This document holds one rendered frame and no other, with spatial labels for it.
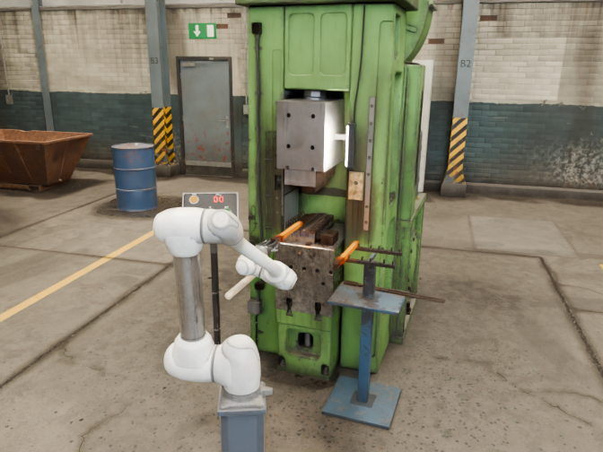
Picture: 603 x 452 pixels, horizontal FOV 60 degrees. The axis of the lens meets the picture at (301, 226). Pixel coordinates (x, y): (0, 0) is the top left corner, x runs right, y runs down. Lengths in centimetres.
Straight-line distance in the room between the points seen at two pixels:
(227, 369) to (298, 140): 147
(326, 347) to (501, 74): 639
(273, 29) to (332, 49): 38
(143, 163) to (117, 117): 329
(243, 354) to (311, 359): 135
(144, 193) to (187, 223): 568
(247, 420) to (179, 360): 38
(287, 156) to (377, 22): 90
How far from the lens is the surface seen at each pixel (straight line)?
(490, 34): 893
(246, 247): 217
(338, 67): 314
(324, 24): 318
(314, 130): 305
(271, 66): 327
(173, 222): 195
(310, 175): 309
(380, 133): 310
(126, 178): 756
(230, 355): 217
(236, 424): 232
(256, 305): 361
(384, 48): 309
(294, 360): 352
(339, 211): 360
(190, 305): 210
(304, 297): 328
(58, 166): 934
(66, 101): 1133
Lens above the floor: 194
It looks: 17 degrees down
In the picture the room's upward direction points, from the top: 1 degrees clockwise
